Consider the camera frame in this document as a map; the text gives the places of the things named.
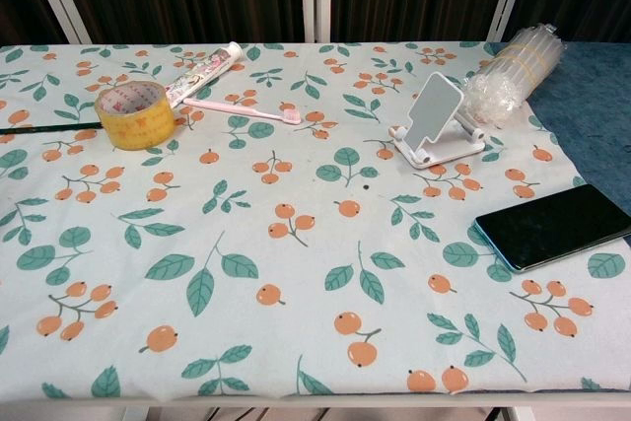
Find black smartphone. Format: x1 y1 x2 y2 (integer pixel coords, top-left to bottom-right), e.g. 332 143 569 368
474 183 631 274

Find white folding phone stand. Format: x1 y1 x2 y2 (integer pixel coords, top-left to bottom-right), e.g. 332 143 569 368
391 71 487 170

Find floral fruit print tablecloth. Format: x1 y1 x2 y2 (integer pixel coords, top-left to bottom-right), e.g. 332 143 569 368
0 40 631 402

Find pink toothbrush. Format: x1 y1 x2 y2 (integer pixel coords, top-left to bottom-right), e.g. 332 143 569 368
182 98 302 125

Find floral print toothpaste tube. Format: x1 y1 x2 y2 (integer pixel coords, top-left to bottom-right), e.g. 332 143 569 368
162 41 244 109

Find yellow packing tape roll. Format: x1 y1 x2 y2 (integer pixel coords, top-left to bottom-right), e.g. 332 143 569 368
94 80 176 151

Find bundle of clear plastic straws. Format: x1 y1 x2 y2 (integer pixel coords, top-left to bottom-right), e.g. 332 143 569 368
462 22 563 129

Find black pencil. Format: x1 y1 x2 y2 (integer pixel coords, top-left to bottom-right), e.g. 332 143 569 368
0 120 103 135

